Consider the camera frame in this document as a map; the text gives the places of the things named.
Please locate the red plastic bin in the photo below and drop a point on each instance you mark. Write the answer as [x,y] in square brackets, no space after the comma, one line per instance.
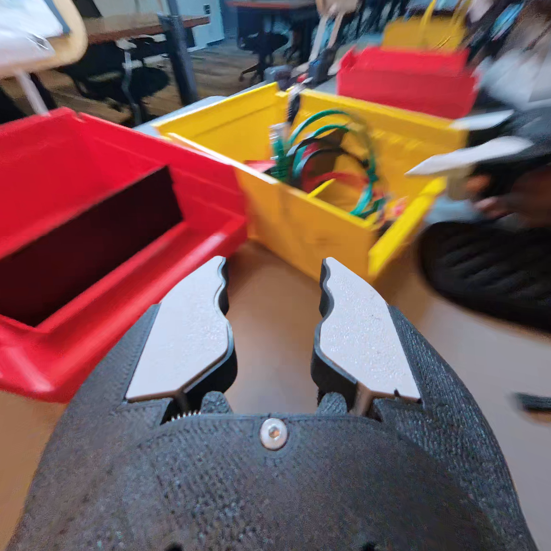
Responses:
[409,86]
[107,146]

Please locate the person's right forearm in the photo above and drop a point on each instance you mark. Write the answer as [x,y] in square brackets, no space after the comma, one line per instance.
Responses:
[486,275]

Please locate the black bin divider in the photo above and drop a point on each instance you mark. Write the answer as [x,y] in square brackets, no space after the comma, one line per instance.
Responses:
[329,161]
[86,245]

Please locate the printed instruction sheet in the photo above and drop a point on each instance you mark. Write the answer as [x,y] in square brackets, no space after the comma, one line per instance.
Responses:
[26,26]

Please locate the person's right hand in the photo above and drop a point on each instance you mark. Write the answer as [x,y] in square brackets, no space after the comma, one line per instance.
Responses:
[516,198]

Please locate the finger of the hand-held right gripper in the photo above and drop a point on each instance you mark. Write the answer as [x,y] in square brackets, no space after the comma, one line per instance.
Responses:
[482,120]
[473,157]

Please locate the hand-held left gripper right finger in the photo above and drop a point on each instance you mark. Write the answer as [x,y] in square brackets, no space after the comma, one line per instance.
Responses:
[366,335]

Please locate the yellow plastic bin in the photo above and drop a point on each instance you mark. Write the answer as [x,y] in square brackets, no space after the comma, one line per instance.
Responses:
[422,36]
[310,228]

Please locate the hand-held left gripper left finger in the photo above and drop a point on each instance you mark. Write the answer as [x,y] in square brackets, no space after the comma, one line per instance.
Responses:
[185,335]

